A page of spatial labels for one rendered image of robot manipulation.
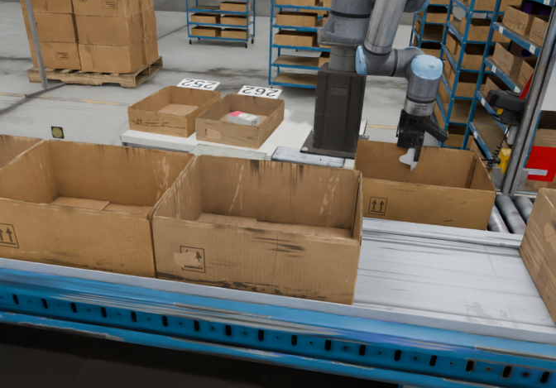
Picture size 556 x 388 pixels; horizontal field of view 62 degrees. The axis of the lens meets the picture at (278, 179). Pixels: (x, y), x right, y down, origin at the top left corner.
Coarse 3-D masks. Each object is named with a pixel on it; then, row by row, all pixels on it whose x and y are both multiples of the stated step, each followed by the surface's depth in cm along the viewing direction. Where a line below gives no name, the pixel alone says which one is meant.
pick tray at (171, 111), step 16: (160, 96) 225; (176, 96) 233; (192, 96) 231; (208, 96) 228; (128, 112) 200; (144, 112) 198; (160, 112) 223; (176, 112) 224; (192, 112) 198; (144, 128) 201; (160, 128) 199; (176, 128) 197; (192, 128) 201
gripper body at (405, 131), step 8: (400, 112) 150; (400, 120) 150; (408, 120) 148; (416, 120) 149; (400, 128) 151; (408, 128) 150; (416, 128) 149; (400, 136) 150; (408, 136) 149; (416, 136) 149; (400, 144) 151; (408, 144) 151; (416, 144) 150
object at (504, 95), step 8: (488, 96) 156; (496, 96) 152; (504, 96) 152; (512, 96) 152; (488, 104) 155; (496, 104) 153; (504, 104) 153; (512, 104) 152; (520, 104) 152; (504, 112) 156; (512, 112) 155; (520, 112) 154; (504, 120) 156; (512, 120) 157
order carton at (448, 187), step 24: (360, 144) 158; (384, 144) 157; (360, 168) 162; (384, 168) 160; (408, 168) 159; (432, 168) 157; (456, 168) 156; (480, 168) 145; (384, 192) 133; (408, 192) 131; (432, 192) 130; (456, 192) 129; (480, 192) 128; (384, 216) 136; (408, 216) 135; (432, 216) 133; (456, 216) 132; (480, 216) 131
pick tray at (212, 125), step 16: (224, 96) 219; (240, 96) 223; (256, 96) 220; (208, 112) 204; (224, 112) 221; (256, 112) 224; (272, 112) 201; (208, 128) 192; (224, 128) 189; (240, 128) 187; (256, 128) 185; (272, 128) 204; (224, 144) 193; (240, 144) 191; (256, 144) 188
